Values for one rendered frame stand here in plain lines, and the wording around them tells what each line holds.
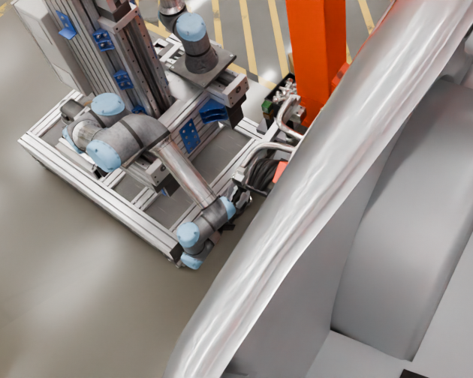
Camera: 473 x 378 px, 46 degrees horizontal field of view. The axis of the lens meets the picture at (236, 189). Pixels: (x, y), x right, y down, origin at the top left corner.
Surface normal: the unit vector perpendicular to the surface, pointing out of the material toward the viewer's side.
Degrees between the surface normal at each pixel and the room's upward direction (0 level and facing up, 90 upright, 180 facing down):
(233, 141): 0
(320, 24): 90
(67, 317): 0
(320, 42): 90
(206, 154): 0
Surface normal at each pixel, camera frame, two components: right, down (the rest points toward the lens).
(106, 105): -0.08, -0.60
